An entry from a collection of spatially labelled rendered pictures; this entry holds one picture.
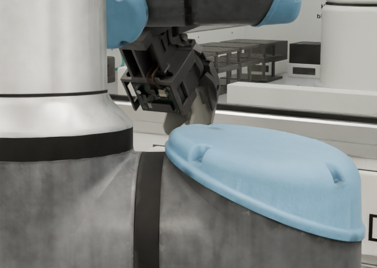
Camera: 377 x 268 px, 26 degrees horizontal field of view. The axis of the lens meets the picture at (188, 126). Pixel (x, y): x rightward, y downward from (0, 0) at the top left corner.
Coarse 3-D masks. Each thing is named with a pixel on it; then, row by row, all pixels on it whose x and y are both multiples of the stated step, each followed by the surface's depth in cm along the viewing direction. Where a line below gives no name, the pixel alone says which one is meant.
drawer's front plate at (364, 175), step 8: (360, 176) 107; (368, 176) 106; (376, 176) 106; (368, 184) 107; (376, 184) 106; (368, 192) 107; (376, 192) 106; (368, 200) 107; (376, 200) 106; (368, 208) 107; (376, 208) 107; (368, 216) 107; (368, 224) 108; (376, 224) 107; (368, 232) 108; (376, 232) 107; (368, 248) 108; (376, 248) 108
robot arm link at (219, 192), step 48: (192, 144) 46; (240, 144) 47; (288, 144) 49; (144, 192) 46; (192, 192) 45; (240, 192) 44; (288, 192) 44; (336, 192) 45; (144, 240) 45; (192, 240) 44; (240, 240) 44; (288, 240) 44; (336, 240) 45
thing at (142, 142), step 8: (136, 136) 126; (144, 136) 125; (152, 136) 124; (160, 136) 124; (168, 136) 123; (136, 144) 126; (144, 144) 125; (152, 144) 125; (160, 144) 124; (352, 160) 109; (360, 160) 109; (368, 160) 108; (376, 160) 107; (360, 168) 109; (368, 168) 108; (376, 168) 108; (368, 256) 110; (376, 256) 110; (376, 264) 110
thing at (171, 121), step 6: (168, 114) 102; (174, 114) 103; (180, 114) 104; (186, 114) 105; (168, 120) 102; (174, 120) 103; (180, 120) 105; (186, 120) 106; (168, 126) 103; (174, 126) 104; (168, 132) 103
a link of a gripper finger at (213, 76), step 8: (208, 64) 98; (208, 72) 98; (216, 72) 99; (200, 80) 99; (208, 80) 99; (216, 80) 99; (208, 88) 100; (216, 88) 100; (208, 96) 101; (216, 96) 101; (216, 104) 103
